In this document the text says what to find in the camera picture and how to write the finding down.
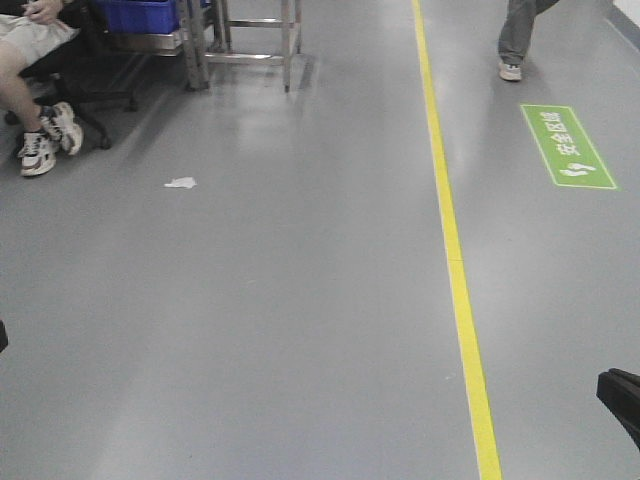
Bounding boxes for seated person legs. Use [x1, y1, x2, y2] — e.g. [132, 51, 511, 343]
[0, 0, 85, 178]

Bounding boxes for green floor safety sign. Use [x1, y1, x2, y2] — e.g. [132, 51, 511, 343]
[520, 104, 618, 190]

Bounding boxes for walking person leg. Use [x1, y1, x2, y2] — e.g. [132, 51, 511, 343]
[497, 0, 558, 82]

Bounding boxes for black office chair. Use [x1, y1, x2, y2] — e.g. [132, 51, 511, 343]
[20, 1, 139, 150]

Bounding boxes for white paper scrap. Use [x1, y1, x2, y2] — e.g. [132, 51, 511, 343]
[164, 177, 197, 189]

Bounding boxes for blue bin on floor left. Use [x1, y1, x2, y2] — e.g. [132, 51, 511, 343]
[92, 0, 214, 35]

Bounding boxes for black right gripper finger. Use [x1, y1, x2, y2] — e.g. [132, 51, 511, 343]
[596, 368, 639, 446]

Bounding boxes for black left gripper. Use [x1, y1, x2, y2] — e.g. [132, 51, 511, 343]
[0, 321, 9, 352]

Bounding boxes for stainless steel rack frame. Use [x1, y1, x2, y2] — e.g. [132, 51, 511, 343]
[108, 1, 303, 91]

